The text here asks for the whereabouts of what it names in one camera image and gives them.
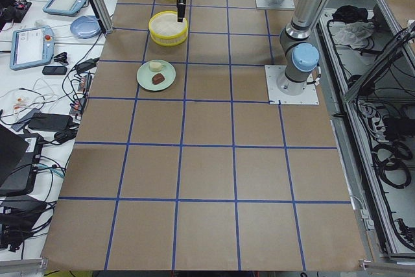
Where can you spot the brown steamed bun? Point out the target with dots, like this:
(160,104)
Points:
(158,78)

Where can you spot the yellow bamboo steamer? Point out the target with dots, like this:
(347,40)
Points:
(166,30)

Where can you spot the blue plate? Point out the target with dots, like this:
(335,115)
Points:
(85,27)

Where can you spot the blue teach pendant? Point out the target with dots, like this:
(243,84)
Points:
(64,7)
(31,47)

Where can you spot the black laptop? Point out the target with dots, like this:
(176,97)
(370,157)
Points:
(20,154)

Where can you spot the far blue teach pendant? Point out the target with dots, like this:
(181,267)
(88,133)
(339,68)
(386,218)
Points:
(64,7)

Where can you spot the light green plate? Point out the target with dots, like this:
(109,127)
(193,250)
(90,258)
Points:
(144,76)

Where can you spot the white steamed bun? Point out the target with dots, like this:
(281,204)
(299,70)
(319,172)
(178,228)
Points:
(155,66)

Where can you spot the near blue teach pendant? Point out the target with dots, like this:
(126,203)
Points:
(31,47)

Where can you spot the black phone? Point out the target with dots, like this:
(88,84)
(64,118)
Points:
(54,70)

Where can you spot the crumpled white cloth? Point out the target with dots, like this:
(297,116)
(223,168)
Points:
(354,34)

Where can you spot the black power adapter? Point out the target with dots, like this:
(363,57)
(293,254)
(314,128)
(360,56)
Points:
(50,122)

